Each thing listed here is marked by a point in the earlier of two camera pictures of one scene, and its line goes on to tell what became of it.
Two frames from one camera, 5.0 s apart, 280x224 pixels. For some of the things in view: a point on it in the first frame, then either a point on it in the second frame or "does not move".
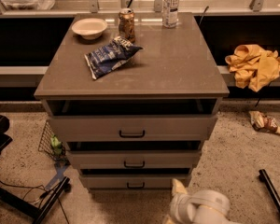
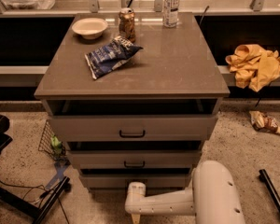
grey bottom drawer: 133,180 does not move
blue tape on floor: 61,166 does not move
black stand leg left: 28,207 does not move
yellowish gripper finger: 177,187 to 135,218
